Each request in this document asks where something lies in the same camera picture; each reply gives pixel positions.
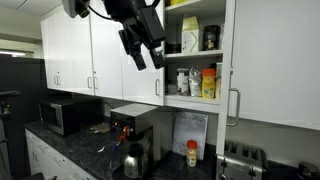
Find white base cabinet drawers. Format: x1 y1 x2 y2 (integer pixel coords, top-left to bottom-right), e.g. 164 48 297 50
24 128 98 180

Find ceiling light strip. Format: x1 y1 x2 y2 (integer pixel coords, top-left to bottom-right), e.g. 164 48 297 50
0 49 27 58

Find tan paper napkin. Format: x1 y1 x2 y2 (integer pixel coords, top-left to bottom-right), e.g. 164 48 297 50
89 122 111 134

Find steel black microwave oven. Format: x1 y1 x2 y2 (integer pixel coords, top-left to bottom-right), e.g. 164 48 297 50
38 95 104 137

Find grey wrist camera blue mount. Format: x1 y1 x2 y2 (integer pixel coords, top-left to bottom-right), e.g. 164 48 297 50
61 0 92 19

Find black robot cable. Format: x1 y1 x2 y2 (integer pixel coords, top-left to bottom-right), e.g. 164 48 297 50
87 4 113 21

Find small white board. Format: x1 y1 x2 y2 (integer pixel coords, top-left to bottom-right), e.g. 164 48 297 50
171 111 209 161

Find spice bottle orange lid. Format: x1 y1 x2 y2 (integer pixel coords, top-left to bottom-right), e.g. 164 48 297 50
185 139 198 168

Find yellow white carton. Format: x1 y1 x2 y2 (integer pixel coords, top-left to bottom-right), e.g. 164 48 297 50
215 62 224 99

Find white packet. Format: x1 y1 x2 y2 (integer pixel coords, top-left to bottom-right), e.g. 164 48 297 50
219 23 226 51

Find white plastic bottle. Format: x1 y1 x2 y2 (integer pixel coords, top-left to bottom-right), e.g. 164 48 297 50
176 68 190 96

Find black coffee bag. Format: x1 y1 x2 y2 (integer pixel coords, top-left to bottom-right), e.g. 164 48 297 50
203 24 221 52

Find steel coffee carafe black lid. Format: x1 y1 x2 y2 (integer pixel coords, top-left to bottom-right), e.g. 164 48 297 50
123 142 149 179

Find silver foil bag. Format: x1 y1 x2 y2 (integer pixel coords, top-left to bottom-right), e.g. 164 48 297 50
188 65 203 98

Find black round appliance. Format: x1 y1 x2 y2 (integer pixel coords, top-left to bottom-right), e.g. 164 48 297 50
296 161 320 180

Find black equipment stand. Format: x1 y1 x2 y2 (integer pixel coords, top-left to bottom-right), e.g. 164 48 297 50
0 89 22 180

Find yellow canister orange lid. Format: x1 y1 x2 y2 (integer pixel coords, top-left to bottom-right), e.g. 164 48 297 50
201 68 217 100

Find steel four slot toaster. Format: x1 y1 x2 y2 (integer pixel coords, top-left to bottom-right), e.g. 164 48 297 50
215 139 269 180

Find white cabinet body with shelves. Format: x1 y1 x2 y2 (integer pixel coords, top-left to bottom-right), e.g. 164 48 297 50
163 0 232 114

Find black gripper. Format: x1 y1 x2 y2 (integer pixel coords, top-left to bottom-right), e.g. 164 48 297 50
103 0 167 72

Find small clear cup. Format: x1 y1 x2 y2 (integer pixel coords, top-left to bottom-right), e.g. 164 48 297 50
167 83 178 94

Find green white carton box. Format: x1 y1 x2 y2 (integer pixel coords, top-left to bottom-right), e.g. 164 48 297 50
181 15 201 54

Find steel black coffee brewer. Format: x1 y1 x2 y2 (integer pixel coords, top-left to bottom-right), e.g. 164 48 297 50
109 102 174 180

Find dark glass jar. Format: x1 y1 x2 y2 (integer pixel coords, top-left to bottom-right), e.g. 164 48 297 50
165 41 183 54

